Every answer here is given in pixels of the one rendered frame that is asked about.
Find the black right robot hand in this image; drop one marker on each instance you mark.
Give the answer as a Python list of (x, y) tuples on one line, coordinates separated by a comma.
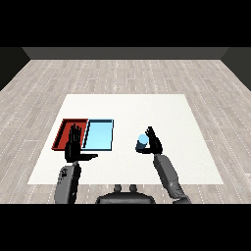
[(155, 143)]

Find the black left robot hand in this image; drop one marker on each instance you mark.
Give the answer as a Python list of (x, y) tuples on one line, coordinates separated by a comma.
[(73, 151)]

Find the small blue can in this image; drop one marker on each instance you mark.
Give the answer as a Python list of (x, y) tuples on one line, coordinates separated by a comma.
[(142, 142)]

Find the red shallow open box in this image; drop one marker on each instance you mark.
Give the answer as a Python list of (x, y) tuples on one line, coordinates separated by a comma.
[(67, 130)]

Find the light blue shallow open box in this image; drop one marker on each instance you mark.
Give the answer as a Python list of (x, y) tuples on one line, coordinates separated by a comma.
[(98, 134)]

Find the dark grey robot body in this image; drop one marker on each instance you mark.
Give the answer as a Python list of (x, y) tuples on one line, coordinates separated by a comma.
[(125, 197)]

